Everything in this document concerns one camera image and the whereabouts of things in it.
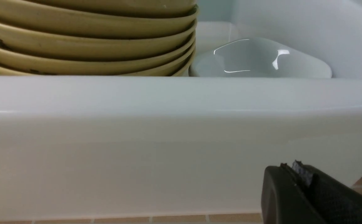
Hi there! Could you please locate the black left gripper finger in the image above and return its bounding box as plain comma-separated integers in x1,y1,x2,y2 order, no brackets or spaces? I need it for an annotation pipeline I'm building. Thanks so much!
261,161,362,224

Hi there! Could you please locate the stack of white dishes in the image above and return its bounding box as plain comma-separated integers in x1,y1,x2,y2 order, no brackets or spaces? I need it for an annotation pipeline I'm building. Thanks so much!
189,37,332,78

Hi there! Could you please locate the large white plastic tub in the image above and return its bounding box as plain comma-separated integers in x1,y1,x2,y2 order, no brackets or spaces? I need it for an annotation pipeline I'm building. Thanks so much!
0,0,362,223

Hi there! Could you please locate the stack of tan bowls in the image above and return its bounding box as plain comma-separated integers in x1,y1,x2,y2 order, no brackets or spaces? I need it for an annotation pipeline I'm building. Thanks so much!
0,0,199,76

